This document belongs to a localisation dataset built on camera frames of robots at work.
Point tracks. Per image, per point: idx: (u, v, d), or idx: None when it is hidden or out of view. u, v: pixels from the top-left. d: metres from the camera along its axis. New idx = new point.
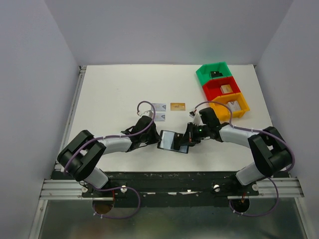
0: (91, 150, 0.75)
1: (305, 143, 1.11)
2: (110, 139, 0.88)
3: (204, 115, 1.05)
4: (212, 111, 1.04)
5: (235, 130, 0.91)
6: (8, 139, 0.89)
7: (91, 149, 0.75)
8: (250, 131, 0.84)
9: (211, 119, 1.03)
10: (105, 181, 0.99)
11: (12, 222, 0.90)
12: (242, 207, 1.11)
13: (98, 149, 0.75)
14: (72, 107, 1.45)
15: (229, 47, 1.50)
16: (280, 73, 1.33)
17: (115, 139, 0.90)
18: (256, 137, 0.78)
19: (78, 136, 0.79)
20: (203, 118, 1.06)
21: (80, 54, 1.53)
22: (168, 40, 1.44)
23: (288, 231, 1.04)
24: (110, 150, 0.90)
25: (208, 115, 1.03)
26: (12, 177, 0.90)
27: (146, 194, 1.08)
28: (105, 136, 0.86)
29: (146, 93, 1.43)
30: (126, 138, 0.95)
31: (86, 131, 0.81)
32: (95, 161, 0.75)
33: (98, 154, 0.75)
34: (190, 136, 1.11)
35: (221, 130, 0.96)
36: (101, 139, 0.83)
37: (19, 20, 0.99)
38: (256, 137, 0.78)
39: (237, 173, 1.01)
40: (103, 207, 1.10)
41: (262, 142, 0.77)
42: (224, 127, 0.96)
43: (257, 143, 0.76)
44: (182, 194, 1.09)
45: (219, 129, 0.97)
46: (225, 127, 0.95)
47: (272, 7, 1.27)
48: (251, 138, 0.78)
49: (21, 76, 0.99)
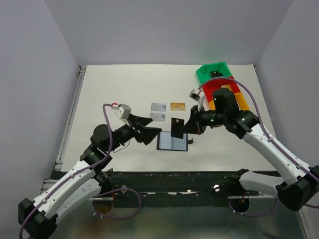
0: (34, 222, 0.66)
1: (305, 143, 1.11)
2: (57, 193, 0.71)
3: (222, 100, 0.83)
4: (232, 97, 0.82)
5: (273, 149, 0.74)
6: (8, 139, 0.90)
7: (34, 220, 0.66)
8: (296, 166, 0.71)
9: (230, 106, 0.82)
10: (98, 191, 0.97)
11: (12, 222, 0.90)
12: (242, 207, 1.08)
13: (40, 221, 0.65)
14: (72, 107, 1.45)
15: (229, 47, 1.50)
16: (280, 72, 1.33)
17: (67, 184, 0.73)
18: (302, 182, 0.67)
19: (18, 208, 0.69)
20: (221, 103, 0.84)
21: (80, 54, 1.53)
22: (168, 40, 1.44)
23: (288, 231, 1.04)
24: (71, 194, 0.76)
25: (228, 100, 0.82)
26: (12, 177, 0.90)
27: (146, 194, 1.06)
28: (46, 198, 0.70)
29: (146, 94, 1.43)
30: (82, 172, 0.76)
31: (22, 201, 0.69)
32: (44, 228, 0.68)
33: (43, 227, 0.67)
34: (199, 128, 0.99)
35: (249, 132, 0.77)
36: (43, 204, 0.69)
37: (20, 20, 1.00)
38: (302, 181, 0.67)
39: (241, 178, 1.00)
40: (103, 207, 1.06)
41: (309, 188, 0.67)
42: (253, 130, 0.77)
43: (304, 192, 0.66)
44: (182, 194, 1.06)
45: (248, 130, 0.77)
46: (257, 133, 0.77)
47: (272, 7, 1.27)
48: (296, 183, 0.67)
49: (21, 76, 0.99)
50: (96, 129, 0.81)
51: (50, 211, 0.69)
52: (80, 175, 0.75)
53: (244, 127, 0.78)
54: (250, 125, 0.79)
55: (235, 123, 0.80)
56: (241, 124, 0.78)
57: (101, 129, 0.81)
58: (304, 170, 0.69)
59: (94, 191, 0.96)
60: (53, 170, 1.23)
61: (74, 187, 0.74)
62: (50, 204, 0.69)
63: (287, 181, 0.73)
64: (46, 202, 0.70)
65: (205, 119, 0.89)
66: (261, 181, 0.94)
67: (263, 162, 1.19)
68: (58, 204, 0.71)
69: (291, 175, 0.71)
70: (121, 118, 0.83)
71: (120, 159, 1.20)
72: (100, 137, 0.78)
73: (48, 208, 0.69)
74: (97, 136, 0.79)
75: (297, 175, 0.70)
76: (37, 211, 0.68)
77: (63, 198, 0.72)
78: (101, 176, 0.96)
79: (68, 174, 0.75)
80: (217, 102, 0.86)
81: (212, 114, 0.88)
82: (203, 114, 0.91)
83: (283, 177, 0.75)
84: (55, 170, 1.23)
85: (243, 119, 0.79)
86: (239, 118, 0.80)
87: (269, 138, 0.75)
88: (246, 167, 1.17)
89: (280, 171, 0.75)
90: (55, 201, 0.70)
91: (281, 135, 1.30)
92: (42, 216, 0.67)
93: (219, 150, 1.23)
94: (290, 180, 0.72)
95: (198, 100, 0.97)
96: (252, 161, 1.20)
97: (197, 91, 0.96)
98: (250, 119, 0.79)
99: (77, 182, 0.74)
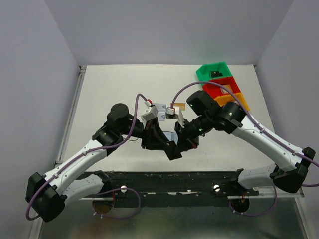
0: (44, 196, 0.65)
1: (305, 143, 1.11)
2: (69, 169, 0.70)
3: (199, 103, 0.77)
4: (204, 95, 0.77)
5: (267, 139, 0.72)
6: (8, 139, 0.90)
7: (45, 195, 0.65)
8: (292, 153, 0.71)
9: (209, 105, 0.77)
10: (100, 186, 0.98)
11: (12, 222, 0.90)
12: (242, 207, 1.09)
13: (51, 195, 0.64)
14: (72, 107, 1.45)
15: (229, 47, 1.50)
16: (280, 73, 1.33)
17: (78, 161, 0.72)
18: (301, 169, 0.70)
19: (29, 183, 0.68)
20: (200, 108, 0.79)
21: (80, 54, 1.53)
22: (168, 40, 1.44)
23: (289, 231, 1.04)
24: (81, 173, 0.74)
25: (204, 101, 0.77)
26: (12, 177, 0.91)
27: (146, 194, 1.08)
28: (58, 173, 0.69)
29: (146, 94, 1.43)
30: (95, 150, 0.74)
31: (32, 176, 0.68)
32: (54, 204, 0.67)
33: (54, 201, 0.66)
34: (193, 144, 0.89)
35: (240, 127, 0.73)
36: (54, 179, 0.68)
37: (20, 21, 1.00)
38: (301, 168, 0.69)
39: (239, 179, 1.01)
40: (103, 207, 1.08)
41: (306, 172, 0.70)
42: (244, 124, 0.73)
43: (304, 178, 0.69)
44: (182, 193, 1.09)
45: (239, 125, 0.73)
46: (248, 127, 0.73)
47: (272, 7, 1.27)
48: (296, 172, 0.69)
49: (21, 77, 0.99)
50: (114, 107, 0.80)
51: (60, 186, 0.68)
52: (92, 153, 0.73)
53: (235, 122, 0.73)
54: (239, 117, 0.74)
55: (223, 120, 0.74)
56: (230, 119, 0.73)
57: (119, 108, 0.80)
58: (300, 155, 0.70)
59: (97, 185, 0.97)
60: None
61: (85, 166, 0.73)
62: (62, 180, 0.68)
63: (283, 169, 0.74)
64: (57, 178, 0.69)
65: (193, 128, 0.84)
66: (257, 174, 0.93)
67: (263, 162, 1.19)
68: (69, 181, 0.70)
69: (289, 163, 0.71)
70: (143, 114, 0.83)
71: (120, 159, 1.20)
72: (118, 115, 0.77)
73: (59, 183, 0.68)
74: (114, 114, 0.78)
75: (294, 163, 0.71)
76: (49, 185, 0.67)
77: (74, 175, 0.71)
78: (102, 176, 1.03)
79: (80, 151, 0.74)
80: (196, 107, 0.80)
81: (198, 123, 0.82)
82: (188, 126, 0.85)
83: (278, 165, 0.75)
84: None
85: (231, 113, 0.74)
86: (226, 114, 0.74)
87: (261, 130, 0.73)
88: (246, 167, 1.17)
89: (275, 160, 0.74)
90: (67, 178, 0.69)
91: (281, 135, 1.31)
92: (54, 189, 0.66)
93: (219, 150, 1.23)
94: (287, 168, 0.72)
95: (176, 117, 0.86)
96: (251, 161, 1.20)
97: (170, 111, 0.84)
98: (236, 111, 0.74)
99: (89, 160, 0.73)
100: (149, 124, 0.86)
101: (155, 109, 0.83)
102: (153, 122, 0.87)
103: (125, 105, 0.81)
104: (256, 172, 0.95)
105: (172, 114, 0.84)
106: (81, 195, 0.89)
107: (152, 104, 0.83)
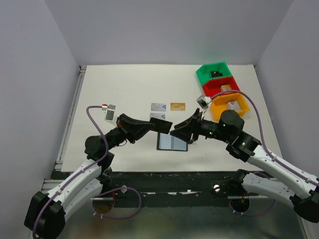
0: (50, 212, 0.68)
1: (305, 143, 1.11)
2: (70, 185, 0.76)
3: (233, 127, 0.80)
4: (240, 124, 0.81)
5: (279, 167, 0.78)
6: (8, 139, 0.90)
7: (50, 211, 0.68)
8: (305, 180, 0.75)
9: (237, 133, 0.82)
10: (100, 188, 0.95)
11: (12, 223, 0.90)
12: (242, 207, 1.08)
13: (57, 210, 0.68)
14: (72, 107, 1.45)
15: (230, 47, 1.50)
16: (280, 73, 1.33)
17: (78, 178, 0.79)
18: (315, 196, 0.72)
19: (31, 202, 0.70)
20: (229, 131, 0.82)
21: (80, 54, 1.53)
22: (168, 40, 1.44)
23: (288, 231, 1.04)
24: (80, 189, 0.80)
25: (238, 129, 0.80)
26: (12, 177, 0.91)
27: (146, 194, 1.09)
28: (60, 188, 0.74)
29: (146, 93, 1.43)
30: (91, 168, 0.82)
31: (35, 195, 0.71)
32: (57, 220, 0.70)
33: (57, 216, 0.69)
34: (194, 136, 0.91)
35: (252, 156, 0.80)
36: (58, 195, 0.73)
37: (20, 21, 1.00)
38: (315, 195, 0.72)
39: (244, 182, 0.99)
40: (103, 207, 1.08)
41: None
42: (256, 153, 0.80)
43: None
44: (182, 193, 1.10)
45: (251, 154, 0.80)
46: (260, 155, 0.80)
47: (273, 7, 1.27)
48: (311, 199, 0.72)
49: (20, 77, 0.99)
50: (87, 142, 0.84)
51: (64, 201, 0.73)
52: (89, 170, 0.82)
53: (247, 151, 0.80)
54: (251, 147, 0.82)
55: (236, 149, 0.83)
56: (243, 149, 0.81)
57: (92, 141, 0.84)
58: (314, 183, 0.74)
59: (97, 189, 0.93)
60: (53, 170, 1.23)
61: (83, 181, 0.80)
62: (65, 195, 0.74)
63: (300, 196, 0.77)
64: (60, 193, 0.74)
65: (205, 130, 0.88)
66: (267, 188, 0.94)
67: None
68: (70, 197, 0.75)
69: (302, 190, 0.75)
70: (106, 119, 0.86)
71: (120, 158, 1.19)
72: (93, 151, 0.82)
73: (63, 198, 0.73)
74: (89, 150, 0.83)
75: (308, 189, 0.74)
76: (54, 201, 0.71)
77: (75, 191, 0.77)
78: (99, 176, 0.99)
79: (78, 170, 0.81)
80: (225, 129, 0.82)
81: (213, 127, 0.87)
82: (203, 125, 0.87)
83: (295, 192, 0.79)
84: (55, 170, 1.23)
85: (244, 144, 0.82)
86: (239, 144, 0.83)
87: (273, 158, 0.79)
88: (246, 166, 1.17)
89: (290, 186, 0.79)
90: (69, 192, 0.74)
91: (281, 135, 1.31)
92: (58, 204, 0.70)
93: (219, 150, 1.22)
94: (302, 194, 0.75)
95: (204, 108, 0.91)
96: None
97: (207, 100, 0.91)
98: (249, 142, 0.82)
99: (87, 177, 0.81)
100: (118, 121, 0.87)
101: (111, 107, 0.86)
102: (120, 118, 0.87)
103: (95, 138, 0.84)
104: (267, 184, 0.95)
105: (206, 103, 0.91)
106: (81, 204, 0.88)
107: (107, 106, 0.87)
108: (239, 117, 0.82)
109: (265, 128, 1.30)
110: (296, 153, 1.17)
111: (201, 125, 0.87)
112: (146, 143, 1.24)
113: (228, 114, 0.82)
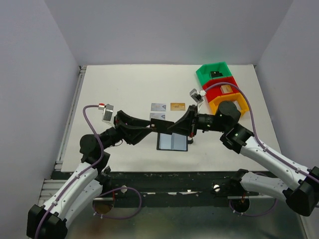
0: (48, 224, 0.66)
1: (305, 143, 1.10)
2: (66, 194, 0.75)
3: (228, 117, 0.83)
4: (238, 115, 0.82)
5: (270, 157, 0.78)
6: (8, 139, 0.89)
7: (48, 223, 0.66)
8: (296, 171, 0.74)
9: (234, 124, 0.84)
10: (100, 189, 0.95)
11: (12, 223, 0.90)
12: (242, 207, 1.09)
13: (55, 221, 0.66)
14: (72, 107, 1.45)
15: (230, 47, 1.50)
16: (280, 72, 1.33)
17: (73, 184, 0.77)
18: (304, 185, 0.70)
19: (28, 216, 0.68)
20: (224, 121, 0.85)
21: (80, 54, 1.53)
22: (168, 40, 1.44)
23: (288, 231, 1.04)
24: (77, 195, 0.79)
25: (234, 118, 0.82)
26: (12, 177, 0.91)
27: (146, 194, 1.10)
28: (56, 198, 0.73)
29: (146, 94, 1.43)
30: (86, 172, 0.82)
31: (29, 209, 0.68)
32: (57, 230, 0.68)
33: (57, 227, 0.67)
34: (193, 131, 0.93)
35: (244, 146, 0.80)
36: (55, 206, 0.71)
37: (19, 20, 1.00)
38: (304, 184, 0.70)
39: (242, 181, 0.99)
40: (103, 206, 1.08)
41: (312, 190, 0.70)
42: (248, 143, 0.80)
43: (307, 195, 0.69)
44: (182, 194, 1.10)
45: (242, 144, 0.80)
46: (252, 145, 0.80)
47: (273, 6, 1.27)
48: (298, 188, 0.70)
49: (20, 77, 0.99)
50: (82, 141, 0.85)
51: (62, 212, 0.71)
52: (85, 175, 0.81)
53: (239, 142, 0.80)
54: (244, 138, 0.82)
55: (229, 140, 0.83)
56: (236, 140, 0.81)
57: (87, 140, 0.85)
58: (304, 173, 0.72)
59: (97, 190, 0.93)
60: (53, 170, 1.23)
61: (80, 187, 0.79)
62: (61, 205, 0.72)
63: (290, 187, 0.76)
64: (57, 204, 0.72)
65: (202, 123, 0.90)
66: (261, 184, 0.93)
67: None
68: (68, 206, 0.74)
69: (292, 180, 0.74)
70: (103, 119, 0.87)
71: (120, 158, 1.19)
72: (88, 149, 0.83)
73: (60, 209, 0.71)
74: (85, 149, 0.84)
75: (297, 179, 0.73)
76: (51, 212, 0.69)
77: (71, 199, 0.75)
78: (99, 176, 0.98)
79: (72, 176, 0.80)
80: (221, 119, 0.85)
81: (209, 119, 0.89)
82: (201, 117, 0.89)
83: (286, 183, 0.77)
84: (55, 170, 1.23)
85: (237, 135, 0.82)
86: (233, 134, 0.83)
87: (264, 148, 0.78)
88: (246, 166, 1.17)
89: (281, 177, 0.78)
90: (65, 202, 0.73)
91: (281, 135, 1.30)
92: (56, 216, 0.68)
93: (219, 150, 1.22)
94: (293, 185, 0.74)
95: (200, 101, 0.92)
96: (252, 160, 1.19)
97: (201, 94, 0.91)
98: (243, 133, 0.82)
99: (82, 181, 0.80)
100: (117, 120, 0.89)
101: (109, 107, 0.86)
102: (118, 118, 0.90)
103: (90, 136, 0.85)
104: (264, 181, 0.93)
105: (201, 96, 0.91)
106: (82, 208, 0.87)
107: (104, 105, 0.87)
108: (234, 107, 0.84)
109: (265, 128, 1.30)
110: (296, 153, 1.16)
111: (198, 119, 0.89)
112: (146, 143, 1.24)
113: (224, 105, 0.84)
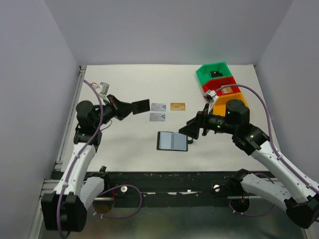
0: (67, 206, 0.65)
1: (305, 143, 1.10)
2: (73, 174, 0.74)
3: (237, 116, 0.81)
4: (247, 112, 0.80)
5: (282, 166, 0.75)
6: (9, 139, 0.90)
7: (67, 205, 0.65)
8: (307, 185, 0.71)
9: (243, 123, 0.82)
10: (101, 181, 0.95)
11: (12, 222, 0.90)
12: (242, 207, 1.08)
13: (73, 199, 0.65)
14: (72, 107, 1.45)
15: (230, 47, 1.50)
16: (280, 73, 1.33)
17: (77, 164, 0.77)
18: (312, 201, 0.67)
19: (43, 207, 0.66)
20: (235, 119, 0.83)
21: (80, 54, 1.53)
22: (168, 40, 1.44)
23: (288, 231, 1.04)
24: (83, 173, 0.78)
25: (242, 116, 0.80)
26: (12, 177, 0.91)
27: (146, 194, 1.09)
28: (65, 179, 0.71)
29: (146, 94, 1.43)
30: (85, 149, 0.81)
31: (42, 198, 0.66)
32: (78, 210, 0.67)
33: (77, 208, 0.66)
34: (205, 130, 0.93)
35: (258, 150, 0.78)
36: (66, 186, 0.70)
37: (20, 21, 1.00)
38: (313, 201, 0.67)
39: (243, 181, 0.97)
40: (103, 207, 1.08)
41: None
42: (262, 148, 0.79)
43: (314, 212, 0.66)
44: (182, 193, 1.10)
45: (257, 148, 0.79)
46: (266, 151, 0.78)
47: (273, 6, 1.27)
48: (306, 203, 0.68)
49: (20, 78, 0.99)
50: (78, 107, 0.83)
51: (76, 190, 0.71)
52: (84, 152, 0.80)
53: (253, 144, 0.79)
54: (260, 141, 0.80)
55: (242, 140, 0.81)
56: (249, 141, 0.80)
57: (82, 105, 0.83)
58: (315, 189, 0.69)
59: (100, 184, 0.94)
60: (53, 170, 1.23)
61: (83, 166, 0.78)
62: (73, 185, 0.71)
63: (296, 199, 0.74)
64: (68, 185, 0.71)
65: (213, 124, 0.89)
66: (264, 188, 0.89)
67: None
68: (79, 184, 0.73)
69: (300, 194, 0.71)
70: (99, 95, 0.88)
71: (120, 158, 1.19)
72: (86, 110, 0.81)
73: (73, 189, 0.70)
74: (82, 112, 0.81)
75: (307, 194, 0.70)
76: (66, 194, 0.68)
77: (80, 179, 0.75)
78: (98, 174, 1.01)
79: (72, 158, 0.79)
80: (230, 117, 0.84)
81: (220, 121, 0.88)
82: (212, 117, 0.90)
83: (292, 194, 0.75)
84: (55, 170, 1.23)
85: (252, 136, 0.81)
86: (247, 135, 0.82)
87: (279, 157, 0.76)
88: (246, 166, 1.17)
89: (289, 188, 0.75)
90: (76, 181, 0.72)
91: (281, 135, 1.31)
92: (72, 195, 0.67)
93: (219, 151, 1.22)
94: (300, 198, 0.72)
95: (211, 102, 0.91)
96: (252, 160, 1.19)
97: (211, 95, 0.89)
98: (258, 135, 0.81)
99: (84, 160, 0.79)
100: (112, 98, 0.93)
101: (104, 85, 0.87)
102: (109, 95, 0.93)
103: (85, 101, 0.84)
104: (266, 186, 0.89)
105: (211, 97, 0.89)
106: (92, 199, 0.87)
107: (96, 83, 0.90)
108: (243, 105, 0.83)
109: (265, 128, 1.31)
110: (297, 153, 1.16)
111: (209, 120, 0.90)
112: (146, 143, 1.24)
113: (233, 103, 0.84)
